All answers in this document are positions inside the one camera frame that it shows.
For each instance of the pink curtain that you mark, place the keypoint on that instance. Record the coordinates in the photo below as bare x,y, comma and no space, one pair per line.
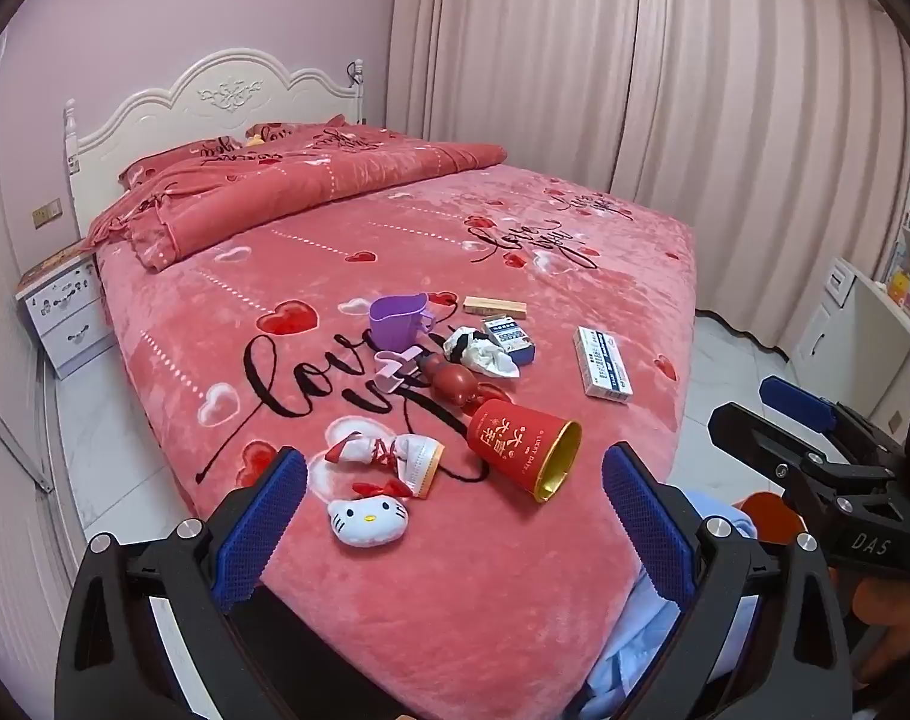
650,90

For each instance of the white cat plush toy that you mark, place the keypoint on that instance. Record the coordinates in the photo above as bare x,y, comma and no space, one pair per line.
369,521

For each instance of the red-brown gourd toy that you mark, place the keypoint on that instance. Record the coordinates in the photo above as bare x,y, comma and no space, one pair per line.
455,388

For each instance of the folded red quilt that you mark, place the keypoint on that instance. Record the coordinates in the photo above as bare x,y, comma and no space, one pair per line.
290,187

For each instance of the wall socket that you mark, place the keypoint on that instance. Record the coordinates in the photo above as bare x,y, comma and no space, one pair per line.
47,216

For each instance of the small blue white box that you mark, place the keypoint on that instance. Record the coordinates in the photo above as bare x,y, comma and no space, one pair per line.
513,334

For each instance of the white carved bed headboard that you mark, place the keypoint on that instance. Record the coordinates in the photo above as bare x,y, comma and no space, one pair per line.
222,94

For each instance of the white cabinet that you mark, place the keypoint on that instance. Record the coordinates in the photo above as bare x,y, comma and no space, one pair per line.
845,330

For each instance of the white nightstand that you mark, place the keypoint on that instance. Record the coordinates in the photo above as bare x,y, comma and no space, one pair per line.
68,322

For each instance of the orange plastic bin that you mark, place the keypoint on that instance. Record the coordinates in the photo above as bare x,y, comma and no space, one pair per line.
770,514

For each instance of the white and black sock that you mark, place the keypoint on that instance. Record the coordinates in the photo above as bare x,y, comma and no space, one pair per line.
492,360

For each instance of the red paper cup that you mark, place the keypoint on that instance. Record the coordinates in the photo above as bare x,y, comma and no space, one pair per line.
515,442

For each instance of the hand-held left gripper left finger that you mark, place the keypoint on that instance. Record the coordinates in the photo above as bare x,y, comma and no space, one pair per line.
264,529

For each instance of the long white box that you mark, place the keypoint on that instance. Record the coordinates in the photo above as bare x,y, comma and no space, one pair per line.
603,364

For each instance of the person's right hand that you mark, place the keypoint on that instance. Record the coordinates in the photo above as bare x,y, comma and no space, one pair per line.
894,630

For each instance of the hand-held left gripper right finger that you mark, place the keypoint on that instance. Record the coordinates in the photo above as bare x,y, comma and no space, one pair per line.
650,525

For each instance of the light blue pants leg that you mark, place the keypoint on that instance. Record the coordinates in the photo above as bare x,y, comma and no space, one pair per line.
650,660

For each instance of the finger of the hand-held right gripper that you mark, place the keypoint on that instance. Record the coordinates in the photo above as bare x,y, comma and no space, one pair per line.
796,399
755,435

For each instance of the white wardrobe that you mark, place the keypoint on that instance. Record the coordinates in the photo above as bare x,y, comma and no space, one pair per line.
5,465

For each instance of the wooden block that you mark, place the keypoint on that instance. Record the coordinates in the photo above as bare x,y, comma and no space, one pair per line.
495,307

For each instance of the red printed pillow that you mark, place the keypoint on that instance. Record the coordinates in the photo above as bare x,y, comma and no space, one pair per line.
297,129
177,161

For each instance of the purple plastic cup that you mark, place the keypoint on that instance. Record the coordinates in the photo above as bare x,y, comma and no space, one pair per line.
395,322

